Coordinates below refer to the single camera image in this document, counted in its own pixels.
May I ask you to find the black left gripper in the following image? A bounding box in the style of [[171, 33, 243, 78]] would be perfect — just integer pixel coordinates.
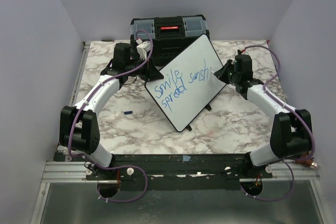
[[126, 55, 164, 81]]

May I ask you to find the white whiteboard with black rim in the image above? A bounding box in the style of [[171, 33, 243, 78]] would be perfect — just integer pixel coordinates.
[[145, 34, 226, 132]]

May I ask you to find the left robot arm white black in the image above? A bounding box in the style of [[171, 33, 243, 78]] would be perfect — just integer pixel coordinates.
[[59, 39, 163, 179]]

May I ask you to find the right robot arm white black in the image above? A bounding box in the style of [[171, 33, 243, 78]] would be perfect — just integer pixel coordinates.
[[214, 54, 315, 178]]

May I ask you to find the black plastic toolbox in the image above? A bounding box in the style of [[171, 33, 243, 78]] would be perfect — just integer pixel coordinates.
[[130, 15, 209, 67]]

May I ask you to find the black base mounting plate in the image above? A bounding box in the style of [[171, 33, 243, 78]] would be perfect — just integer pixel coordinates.
[[86, 154, 272, 191]]

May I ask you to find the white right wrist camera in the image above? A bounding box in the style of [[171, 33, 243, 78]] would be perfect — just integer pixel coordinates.
[[236, 49, 246, 57]]

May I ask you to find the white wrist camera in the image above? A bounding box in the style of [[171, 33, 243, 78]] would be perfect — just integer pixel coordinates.
[[236, 49, 246, 57], [136, 39, 152, 61]]

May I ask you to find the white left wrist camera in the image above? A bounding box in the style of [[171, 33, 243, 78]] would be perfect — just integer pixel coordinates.
[[136, 39, 152, 61]]

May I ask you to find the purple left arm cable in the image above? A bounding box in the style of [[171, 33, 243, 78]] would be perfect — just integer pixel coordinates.
[[68, 30, 153, 204]]

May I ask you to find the aluminium frame rail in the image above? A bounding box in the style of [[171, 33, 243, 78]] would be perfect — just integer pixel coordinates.
[[28, 40, 91, 224]]

